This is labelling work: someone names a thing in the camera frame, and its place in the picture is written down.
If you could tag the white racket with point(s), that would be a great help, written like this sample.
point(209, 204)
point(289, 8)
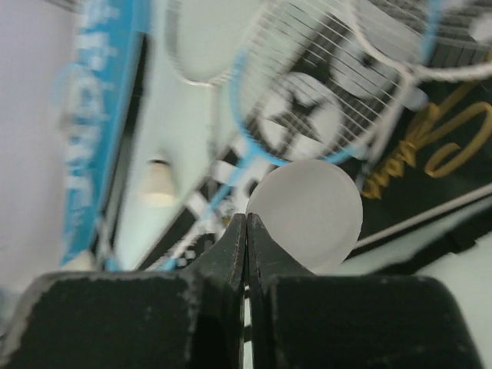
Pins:
point(422, 40)
point(202, 39)

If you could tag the white racket right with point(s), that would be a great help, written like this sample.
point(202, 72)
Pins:
point(422, 40)

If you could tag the blue racket on black bag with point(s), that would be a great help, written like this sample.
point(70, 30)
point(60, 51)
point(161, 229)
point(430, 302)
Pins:
point(302, 87)

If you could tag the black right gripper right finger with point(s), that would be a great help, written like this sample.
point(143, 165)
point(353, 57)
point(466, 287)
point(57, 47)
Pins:
point(301, 320)

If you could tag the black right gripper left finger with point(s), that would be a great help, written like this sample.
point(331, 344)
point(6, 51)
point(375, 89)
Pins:
point(193, 318)

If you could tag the blue racket bag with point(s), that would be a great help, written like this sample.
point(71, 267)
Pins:
point(93, 98)

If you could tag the white shuttlecock centre table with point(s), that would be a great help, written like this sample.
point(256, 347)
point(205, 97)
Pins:
point(158, 187)

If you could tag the white racket left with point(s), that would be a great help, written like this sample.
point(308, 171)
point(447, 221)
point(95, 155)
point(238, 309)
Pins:
point(202, 39)

